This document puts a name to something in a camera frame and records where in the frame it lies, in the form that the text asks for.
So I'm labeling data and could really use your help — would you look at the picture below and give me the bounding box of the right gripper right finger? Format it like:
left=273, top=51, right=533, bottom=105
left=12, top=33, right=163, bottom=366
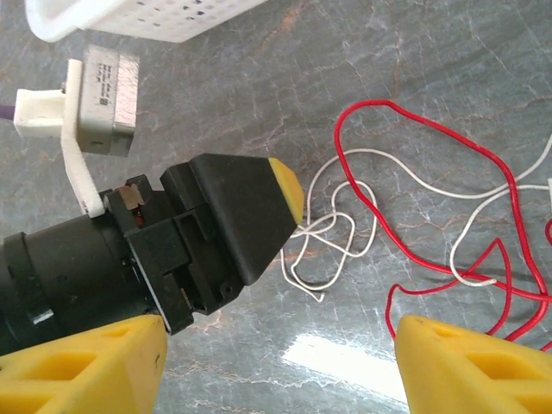
left=394, top=313, right=552, bottom=414

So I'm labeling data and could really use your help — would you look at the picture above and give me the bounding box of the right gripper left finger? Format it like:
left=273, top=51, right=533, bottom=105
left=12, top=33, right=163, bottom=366
left=0, top=313, right=169, bottom=414

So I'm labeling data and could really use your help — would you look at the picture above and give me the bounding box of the thin red wire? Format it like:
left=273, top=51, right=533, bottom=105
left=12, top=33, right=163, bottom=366
left=334, top=98, right=552, bottom=346

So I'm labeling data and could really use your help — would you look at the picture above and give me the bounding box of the thin white wire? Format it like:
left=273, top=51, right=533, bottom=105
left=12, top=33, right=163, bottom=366
left=279, top=133, right=552, bottom=304

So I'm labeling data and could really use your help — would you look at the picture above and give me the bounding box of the white perforated plastic basket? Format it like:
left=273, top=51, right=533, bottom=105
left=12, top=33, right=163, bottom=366
left=24, top=0, right=269, bottom=45

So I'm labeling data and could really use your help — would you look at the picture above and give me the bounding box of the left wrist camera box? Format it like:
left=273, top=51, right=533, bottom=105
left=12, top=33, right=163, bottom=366
left=14, top=45, right=142, bottom=216

